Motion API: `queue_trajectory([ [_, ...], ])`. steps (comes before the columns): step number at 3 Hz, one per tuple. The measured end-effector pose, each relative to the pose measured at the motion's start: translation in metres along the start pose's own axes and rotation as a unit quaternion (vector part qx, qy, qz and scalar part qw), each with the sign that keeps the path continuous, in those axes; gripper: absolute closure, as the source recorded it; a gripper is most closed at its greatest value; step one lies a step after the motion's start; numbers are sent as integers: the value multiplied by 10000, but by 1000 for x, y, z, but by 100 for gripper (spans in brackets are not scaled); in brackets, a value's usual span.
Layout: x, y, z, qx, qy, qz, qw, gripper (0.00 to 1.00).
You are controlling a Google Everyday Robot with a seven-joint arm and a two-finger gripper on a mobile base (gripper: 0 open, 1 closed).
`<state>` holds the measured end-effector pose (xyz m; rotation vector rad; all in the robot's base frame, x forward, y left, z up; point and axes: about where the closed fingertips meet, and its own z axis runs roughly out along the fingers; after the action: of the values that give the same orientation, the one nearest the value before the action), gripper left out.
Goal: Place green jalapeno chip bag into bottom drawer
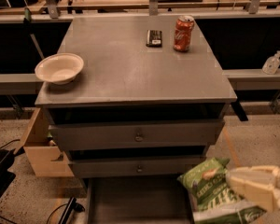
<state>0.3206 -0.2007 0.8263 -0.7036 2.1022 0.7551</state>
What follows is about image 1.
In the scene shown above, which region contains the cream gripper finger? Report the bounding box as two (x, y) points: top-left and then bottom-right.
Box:
(226, 165), (274, 180)
(226, 176), (274, 212)

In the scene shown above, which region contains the green jalapeno chip bag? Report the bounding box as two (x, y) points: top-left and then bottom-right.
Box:
(177, 158), (265, 224)

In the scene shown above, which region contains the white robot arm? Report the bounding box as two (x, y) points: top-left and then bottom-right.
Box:
(226, 165), (280, 212)

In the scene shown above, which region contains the grey open bottom drawer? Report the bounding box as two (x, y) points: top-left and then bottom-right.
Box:
(86, 175), (194, 224)

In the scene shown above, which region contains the grey drawer cabinet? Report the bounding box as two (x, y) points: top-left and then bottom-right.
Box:
(34, 14), (238, 224)

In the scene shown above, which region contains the grey top drawer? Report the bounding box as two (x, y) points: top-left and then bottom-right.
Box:
(49, 119), (224, 151)

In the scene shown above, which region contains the grey middle drawer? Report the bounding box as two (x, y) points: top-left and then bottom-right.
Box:
(68, 156), (205, 178)

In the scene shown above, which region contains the clear sanitizer bottle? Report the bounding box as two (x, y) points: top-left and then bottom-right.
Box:
(262, 50), (280, 75)

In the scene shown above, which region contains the orange soda can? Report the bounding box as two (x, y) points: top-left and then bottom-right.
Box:
(174, 15), (194, 52)

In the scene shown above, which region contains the black snack bar packet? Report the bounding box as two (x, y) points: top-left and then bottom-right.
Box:
(147, 30), (162, 47)

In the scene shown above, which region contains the black power strip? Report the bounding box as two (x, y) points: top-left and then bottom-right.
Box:
(58, 197), (85, 224)

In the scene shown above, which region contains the wooden box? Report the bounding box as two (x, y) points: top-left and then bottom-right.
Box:
(14, 108), (73, 177)

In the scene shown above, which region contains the white paper bowl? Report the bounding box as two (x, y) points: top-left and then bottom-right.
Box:
(35, 53), (84, 85)

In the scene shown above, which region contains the black equipment case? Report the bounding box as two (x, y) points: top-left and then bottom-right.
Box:
(0, 148), (16, 210)

